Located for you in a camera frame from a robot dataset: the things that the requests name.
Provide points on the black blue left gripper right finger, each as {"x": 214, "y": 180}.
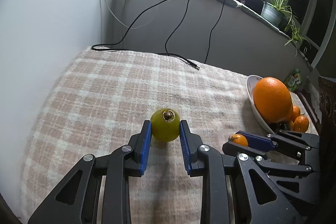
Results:
{"x": 234, "y": 187}

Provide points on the small tangerine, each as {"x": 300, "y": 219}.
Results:
{"x": 301, "y": 124}
{"x": 295, "y": 113}

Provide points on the large orange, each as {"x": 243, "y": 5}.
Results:
{"x": 272, "y": 100}

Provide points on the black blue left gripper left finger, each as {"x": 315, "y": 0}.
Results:
{"x": 75, "y": 198}

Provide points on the dark carved wooden furniture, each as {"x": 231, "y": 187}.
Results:
{"x": 319, "y": 101}

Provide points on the green snack packet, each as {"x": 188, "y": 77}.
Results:
{"x": 294, "y": 80}

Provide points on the green round fruit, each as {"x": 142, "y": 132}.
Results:
{"x": 165, "y": 125}

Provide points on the medium orange behind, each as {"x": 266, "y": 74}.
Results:
{"x": 289, "y": 114}

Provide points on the small tangerine left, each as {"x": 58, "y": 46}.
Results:
{"x": 295, "y": 113}

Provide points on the pink plaid tablecloth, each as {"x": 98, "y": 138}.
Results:
{"x": 102, "y": 98}

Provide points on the small orange kumquat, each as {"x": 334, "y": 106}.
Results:
{"x": 239, "y": 139}

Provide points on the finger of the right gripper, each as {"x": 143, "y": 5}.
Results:
{"x": 233, "y": 149}
{"x": 258, "y": 142}

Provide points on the small tangerine right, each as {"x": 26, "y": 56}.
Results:
{"x": 301, "y": 124}

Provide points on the potted spider plant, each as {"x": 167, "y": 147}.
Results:
{"x": 280, "y": 14}

